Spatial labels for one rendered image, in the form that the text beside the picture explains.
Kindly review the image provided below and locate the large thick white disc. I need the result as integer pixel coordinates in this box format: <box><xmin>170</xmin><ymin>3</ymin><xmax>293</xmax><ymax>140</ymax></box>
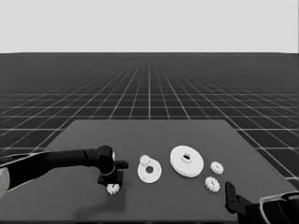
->
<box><xmin>169</xmin><ymin>145</ymin><xmax>206</xmax><ymax>178</ymax></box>

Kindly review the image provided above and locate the white round carrier with pins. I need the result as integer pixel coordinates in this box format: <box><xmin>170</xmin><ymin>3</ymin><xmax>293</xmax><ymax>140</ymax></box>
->
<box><xmin>136</xmin><ymin>157</ymin><xmax>164</xmax><ymax>185</ymax></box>

